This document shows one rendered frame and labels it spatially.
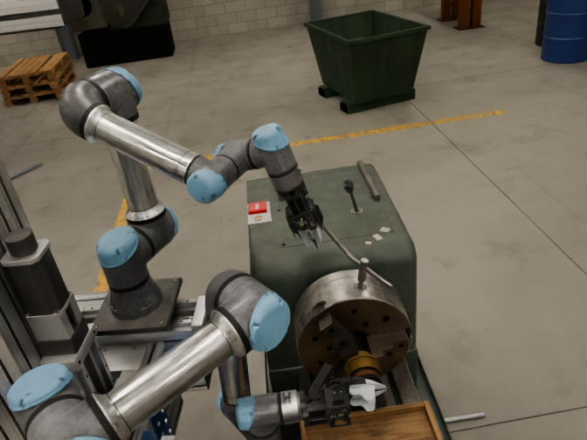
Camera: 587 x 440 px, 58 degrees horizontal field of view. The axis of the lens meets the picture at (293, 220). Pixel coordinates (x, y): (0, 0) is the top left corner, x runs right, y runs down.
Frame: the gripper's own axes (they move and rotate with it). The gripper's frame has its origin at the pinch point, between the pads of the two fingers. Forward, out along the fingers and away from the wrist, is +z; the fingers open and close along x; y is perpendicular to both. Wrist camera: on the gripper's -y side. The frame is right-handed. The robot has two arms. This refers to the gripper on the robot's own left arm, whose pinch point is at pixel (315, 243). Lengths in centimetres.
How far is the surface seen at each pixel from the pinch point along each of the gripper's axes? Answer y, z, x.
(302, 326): 11.9, 15.3, -10.6
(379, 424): 24, 46, -1
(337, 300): 12.2, 10.9, 0.6
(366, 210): -26.3, 12.6, 16.3
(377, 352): 19.2, 25.6, 5.5
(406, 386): 11, 51, 9
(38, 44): -975, -7, -441
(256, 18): -991, 107, -32
